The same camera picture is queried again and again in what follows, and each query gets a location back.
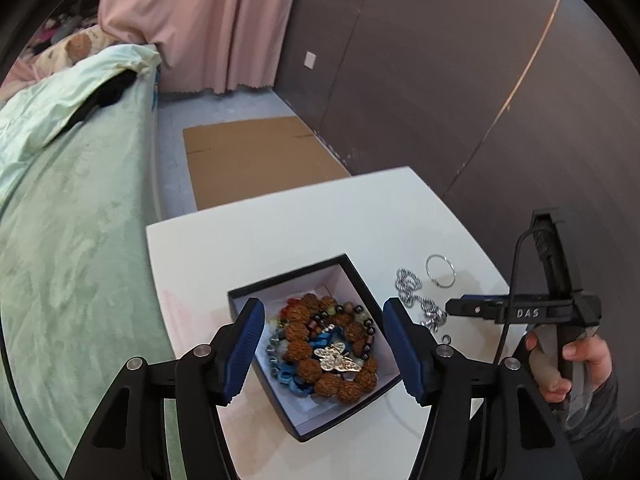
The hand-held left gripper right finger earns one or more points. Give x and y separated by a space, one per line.
405 355

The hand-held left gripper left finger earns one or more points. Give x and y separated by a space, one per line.
245 350

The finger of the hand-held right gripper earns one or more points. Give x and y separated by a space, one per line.
470 307

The blue ornament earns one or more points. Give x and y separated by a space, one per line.
290 376

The black square gift box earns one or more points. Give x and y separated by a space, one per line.
345 396

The person's right forearm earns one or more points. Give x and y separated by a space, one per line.
600 435

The person's right hand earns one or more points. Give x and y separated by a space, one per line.
592 357

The thin silver hoop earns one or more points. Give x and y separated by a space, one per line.
440 284

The white low table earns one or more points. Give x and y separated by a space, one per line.
300 230

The green bed cover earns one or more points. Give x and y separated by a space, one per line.
75 285

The flat cardboard sheet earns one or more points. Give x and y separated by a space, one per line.
260 165

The black garment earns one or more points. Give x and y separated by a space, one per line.
112 92

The pale green duvet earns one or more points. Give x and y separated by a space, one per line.
50 110

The wide pink curtain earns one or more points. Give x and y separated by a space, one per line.
200 20

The printed cream pillow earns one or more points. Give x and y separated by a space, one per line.
75 49

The pink blanket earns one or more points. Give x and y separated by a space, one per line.
17 72

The pile of plush toys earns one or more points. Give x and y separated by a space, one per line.
62 22

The white wall socket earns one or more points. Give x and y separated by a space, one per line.
310 59

